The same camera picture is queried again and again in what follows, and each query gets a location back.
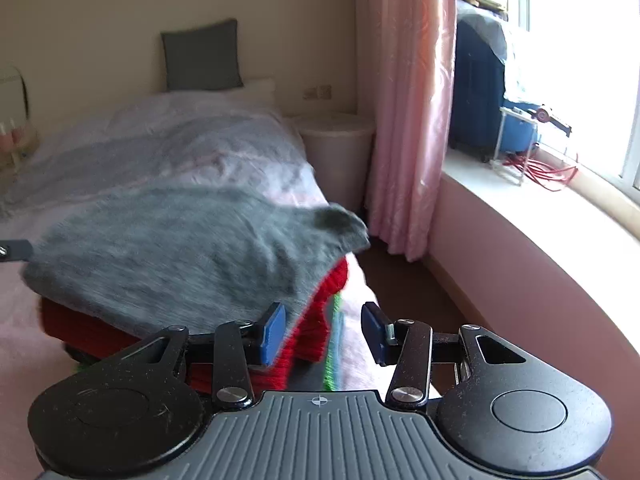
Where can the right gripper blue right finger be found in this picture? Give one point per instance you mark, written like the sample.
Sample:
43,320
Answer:
406,345

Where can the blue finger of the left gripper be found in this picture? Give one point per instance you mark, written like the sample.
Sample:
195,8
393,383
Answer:
15,250

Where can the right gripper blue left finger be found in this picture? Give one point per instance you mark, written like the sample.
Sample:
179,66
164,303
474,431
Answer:
239,345

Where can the grey plaid shorts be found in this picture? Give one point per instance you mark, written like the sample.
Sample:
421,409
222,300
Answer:
190,255

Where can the red folded sweater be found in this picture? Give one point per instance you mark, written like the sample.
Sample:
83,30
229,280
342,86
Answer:
306,344

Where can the green folded garment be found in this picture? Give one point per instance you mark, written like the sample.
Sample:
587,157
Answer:
332,365

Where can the white bedside shelf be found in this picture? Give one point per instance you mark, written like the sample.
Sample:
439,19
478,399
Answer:
19,137

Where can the black folded garment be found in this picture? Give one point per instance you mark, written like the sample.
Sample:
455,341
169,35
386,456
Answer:
91,352

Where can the round white bedside table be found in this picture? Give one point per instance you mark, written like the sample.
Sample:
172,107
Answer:
338,146

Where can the blue plastic box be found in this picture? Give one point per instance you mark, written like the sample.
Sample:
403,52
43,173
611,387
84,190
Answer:
516,133

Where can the grey pillow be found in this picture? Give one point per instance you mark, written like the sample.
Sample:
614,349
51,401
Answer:
204,58

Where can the blue suitcase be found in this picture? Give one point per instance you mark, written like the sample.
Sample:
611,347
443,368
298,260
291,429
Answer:
478,80

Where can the pink curtain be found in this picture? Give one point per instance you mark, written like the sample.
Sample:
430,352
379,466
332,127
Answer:
405,77

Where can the wall power socket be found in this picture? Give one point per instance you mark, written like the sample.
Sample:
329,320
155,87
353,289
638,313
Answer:
320,92

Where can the white window frame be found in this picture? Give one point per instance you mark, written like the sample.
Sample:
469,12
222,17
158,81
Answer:
579,61

